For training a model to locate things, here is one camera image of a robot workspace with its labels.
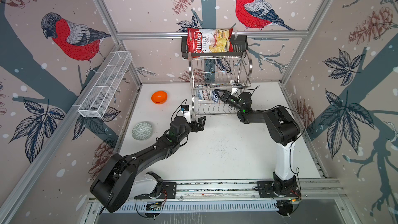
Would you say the white brown patterned bowl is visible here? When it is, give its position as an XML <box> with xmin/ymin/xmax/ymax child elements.
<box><xmin>206</xmin><ymin>89</ymin><xmax>213</xmax><ymax>100</ymax></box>

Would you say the blue geometric upturned bowl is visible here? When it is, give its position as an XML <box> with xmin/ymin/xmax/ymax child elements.
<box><xmin>202</xmin><ymin>89</ymin><xmax>209</xmax><ymax>100</ymax></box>

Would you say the stainless steel dish rack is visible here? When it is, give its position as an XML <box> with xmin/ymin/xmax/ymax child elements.
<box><xmin>188</xmin><ymin>50</ymin><xmax>253</xmax><ymax>118</ymax></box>

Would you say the blue floral ceramic bowl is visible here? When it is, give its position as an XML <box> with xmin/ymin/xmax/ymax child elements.
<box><xmin>195</xmin><ymin>89</ymin><xmax>203</xmax><ymax>100</ymax></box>

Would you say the red patterned ceramic bowl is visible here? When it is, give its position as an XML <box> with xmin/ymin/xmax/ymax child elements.
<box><xmin>211</xmin><ymin>89</ymin><xmax>219</xmax><ymax>103</ymax></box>

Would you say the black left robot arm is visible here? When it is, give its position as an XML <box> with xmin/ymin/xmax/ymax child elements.
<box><xmin>90</xmin><ymin>116</ymin><xmax>206</xmax><ymax>213</ymax></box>

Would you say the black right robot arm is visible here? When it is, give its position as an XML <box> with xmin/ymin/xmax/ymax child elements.
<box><xmin>214</xmin><ymin>89</ymin><xmax>301</xmax><ymax>198</ymax></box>

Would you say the orange plastic bowl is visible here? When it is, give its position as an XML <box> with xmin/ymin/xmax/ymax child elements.
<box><xmin>151</xmin><ymin>91</ymin><xmax>168</xmax><ymax>104</ymax></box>

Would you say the green patterned ceramic bowl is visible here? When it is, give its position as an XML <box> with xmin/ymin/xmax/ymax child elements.
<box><xmin>132</xmin><ymin>121</ymin><xmax>153</xmax><ymax>141</ymax></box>

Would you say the red cassava chips bag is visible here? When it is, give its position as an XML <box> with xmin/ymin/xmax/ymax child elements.
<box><xmin>187</xmin><ymin>28</ymin><xmax>234</xmax><ymax>54</ymax></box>

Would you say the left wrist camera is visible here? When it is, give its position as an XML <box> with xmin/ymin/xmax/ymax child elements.
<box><xmin>180</xmin><ymin>104</ymin><xmax>192</xmax><ymax>123</ymax></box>

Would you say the black wall basket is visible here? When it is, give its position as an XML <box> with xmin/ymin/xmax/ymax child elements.
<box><xmin>181</xmin><ymin>36</ymin><xmax>248</xmax><ymax>59</ymax></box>

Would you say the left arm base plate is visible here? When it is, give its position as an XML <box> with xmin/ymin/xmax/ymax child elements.
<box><xmin>133</xmin><ymin>182</ymin><xmax>177</xmax><ymax>200</ymax></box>

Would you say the white wire mesh shelf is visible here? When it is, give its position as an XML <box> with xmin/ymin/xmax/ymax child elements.
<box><xmin>78</xmin><ymin>51</ymin><xmax>132</xmax><ymax>118</ymax></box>

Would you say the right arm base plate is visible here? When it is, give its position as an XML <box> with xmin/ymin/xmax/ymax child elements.
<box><xmin>254</xmin><ymin>180</ymin><xmax>301</xmax><ymax>198</ymax></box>

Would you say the aluminium mounting rail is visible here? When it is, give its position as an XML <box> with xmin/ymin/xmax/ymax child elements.
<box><xmin>88</xmin><ymin>178</ymin><xmax>346</xmax><ymax>203</ymax></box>

